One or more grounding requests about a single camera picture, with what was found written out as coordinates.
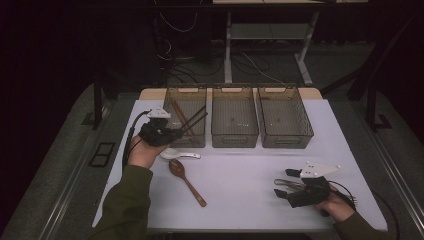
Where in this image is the left hand-held gripper black cable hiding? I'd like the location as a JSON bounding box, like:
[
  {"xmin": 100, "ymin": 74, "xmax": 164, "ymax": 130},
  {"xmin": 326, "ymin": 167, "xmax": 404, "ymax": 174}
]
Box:
[{"xmin": 121, "ymin": 109, "xmax": 151, "ymax": 168}]

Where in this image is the white floor cable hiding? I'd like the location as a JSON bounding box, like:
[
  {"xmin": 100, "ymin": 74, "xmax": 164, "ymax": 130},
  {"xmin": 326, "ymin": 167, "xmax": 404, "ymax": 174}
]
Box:
[{"xmin": 239, "ymin": 51, "xmax": 285, "ymax": 85}]

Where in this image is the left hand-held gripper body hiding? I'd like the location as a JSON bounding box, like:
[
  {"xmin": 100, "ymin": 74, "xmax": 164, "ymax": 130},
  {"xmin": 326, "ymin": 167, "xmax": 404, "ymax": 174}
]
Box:
[{"xmin": 137, "ymin": 106, "xmax": 175, "ymax": 148}]

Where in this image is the person's left hand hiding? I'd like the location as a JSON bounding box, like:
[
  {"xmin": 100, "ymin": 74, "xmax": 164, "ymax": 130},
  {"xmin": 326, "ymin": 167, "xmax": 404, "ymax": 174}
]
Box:
[{"xmin": 127, "ymin": 134, "xmax": 170, "ymax": 170}]

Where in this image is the black rectangular floor frame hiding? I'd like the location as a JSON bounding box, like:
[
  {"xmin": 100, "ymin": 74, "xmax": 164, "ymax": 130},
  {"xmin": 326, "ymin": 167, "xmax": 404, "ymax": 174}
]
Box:
[{"xmin": 87, "ymin": 141, "xmax": 116, "ymax": 168}]

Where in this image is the person's right hand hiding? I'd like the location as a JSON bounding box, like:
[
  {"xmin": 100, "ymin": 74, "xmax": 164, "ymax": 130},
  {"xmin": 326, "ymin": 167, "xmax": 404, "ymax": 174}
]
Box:
[{"xmin": 314, "ymin": 194, "xmax": 356, "ymax": 223}]

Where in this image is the right hand-held gripper black cable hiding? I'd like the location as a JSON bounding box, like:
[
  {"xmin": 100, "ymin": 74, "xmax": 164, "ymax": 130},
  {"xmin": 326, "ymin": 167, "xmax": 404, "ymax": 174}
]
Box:
[{"xmin": 327, "ymin": 179, "xmax": 401, "ymax": 240}]

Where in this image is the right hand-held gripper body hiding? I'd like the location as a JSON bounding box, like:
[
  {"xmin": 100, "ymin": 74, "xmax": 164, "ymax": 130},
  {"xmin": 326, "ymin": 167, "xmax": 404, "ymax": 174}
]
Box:
[{"xmin": 285, "ymin": 161, "xmax": 342, "ymax": 210}]

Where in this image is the bundle of black floor cables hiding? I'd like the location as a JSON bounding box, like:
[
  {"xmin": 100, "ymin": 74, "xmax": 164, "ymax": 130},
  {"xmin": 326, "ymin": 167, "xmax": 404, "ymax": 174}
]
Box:
[{"xmin": 153, "ymin": 0, "xmax": 272, "ymax": 85}]

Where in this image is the hand-held gripper black cable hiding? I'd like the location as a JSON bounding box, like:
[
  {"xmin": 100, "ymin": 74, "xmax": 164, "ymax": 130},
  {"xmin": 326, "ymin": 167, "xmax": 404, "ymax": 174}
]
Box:
[
  {"xmin": 121, "ymin": 109, "xmax": 151, "ymax": 168},
  {"xmin": 327, "ymin": 179, "xmax": 401, "ymax": 240}
]

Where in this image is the smoky transparent plastic bin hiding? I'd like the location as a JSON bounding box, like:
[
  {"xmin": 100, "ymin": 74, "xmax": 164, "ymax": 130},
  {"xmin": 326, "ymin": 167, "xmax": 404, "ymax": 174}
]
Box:
[
  {"xmin": 211, "ymin": 87, "xmax": 260, "ymax": 149},
  {"xmin": 157, "ymin": 87, "xmax": 208, "ymax": 149},
  {"xmin": 258, "ymin": 87, "xmax": 315, "ymax": 150}
]

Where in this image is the black metal stand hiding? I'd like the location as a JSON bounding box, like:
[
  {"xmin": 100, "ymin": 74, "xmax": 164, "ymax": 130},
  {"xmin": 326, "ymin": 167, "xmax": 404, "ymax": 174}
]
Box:
[
  {"xmin": 319, "ymin": 13, "xmax": 424, "ymax": 133},
  {"xmin": 81, "ymin": 75, "xmax": 112, "ymax": 132}
]

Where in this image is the white ceramic spoon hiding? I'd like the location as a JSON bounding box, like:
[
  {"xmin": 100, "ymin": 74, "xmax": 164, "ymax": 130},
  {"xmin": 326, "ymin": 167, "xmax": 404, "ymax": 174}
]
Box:
[{"xmin": 159, "ymin": 147, "xmax": 202, "ymax": 161}]

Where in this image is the white-legged desk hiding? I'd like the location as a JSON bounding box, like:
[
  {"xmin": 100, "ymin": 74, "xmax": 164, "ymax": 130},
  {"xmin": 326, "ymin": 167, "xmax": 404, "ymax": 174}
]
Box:
[{"xmin": 212, "ymin": 0, "xmax": 370, "ymax": 87}]

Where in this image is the brown wooden spoon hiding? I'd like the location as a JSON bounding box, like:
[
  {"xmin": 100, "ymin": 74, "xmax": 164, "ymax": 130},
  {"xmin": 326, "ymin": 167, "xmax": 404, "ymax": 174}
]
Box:
[{"xmin": 168, "ymin": 158, "xmax": 208, "ymax": 208}]

